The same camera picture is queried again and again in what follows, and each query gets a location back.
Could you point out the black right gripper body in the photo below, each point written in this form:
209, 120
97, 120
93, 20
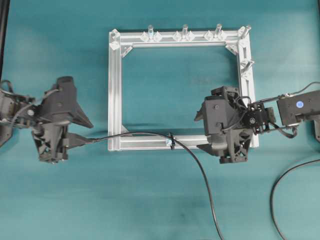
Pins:
232, 144

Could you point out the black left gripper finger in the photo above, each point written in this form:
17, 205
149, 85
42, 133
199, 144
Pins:
75, 140
79, 117

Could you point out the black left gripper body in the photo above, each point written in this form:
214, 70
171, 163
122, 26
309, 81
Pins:
57, 110

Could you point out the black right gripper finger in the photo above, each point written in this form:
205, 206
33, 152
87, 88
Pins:
199, 115
205, 147

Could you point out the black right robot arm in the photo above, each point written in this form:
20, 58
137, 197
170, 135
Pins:
284, 112

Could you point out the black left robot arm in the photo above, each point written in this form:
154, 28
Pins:
17, 111

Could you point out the black zip tie loop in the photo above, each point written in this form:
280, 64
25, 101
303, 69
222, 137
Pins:
170, 141

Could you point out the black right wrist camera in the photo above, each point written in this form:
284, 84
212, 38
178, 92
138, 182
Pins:
218, 114

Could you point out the side steel post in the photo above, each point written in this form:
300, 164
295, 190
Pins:
246, 65

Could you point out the middle steel post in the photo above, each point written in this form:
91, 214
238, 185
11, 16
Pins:
184, 31

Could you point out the aluminium extrusion frame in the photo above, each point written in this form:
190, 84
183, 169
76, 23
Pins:
156, 86

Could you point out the corner steel post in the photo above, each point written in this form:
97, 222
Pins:
246, 31
114, 34

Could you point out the far corner steel post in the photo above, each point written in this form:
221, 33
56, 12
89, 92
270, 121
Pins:
246, 31

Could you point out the steel post with blue tape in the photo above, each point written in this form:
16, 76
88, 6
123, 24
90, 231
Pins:
150, 32

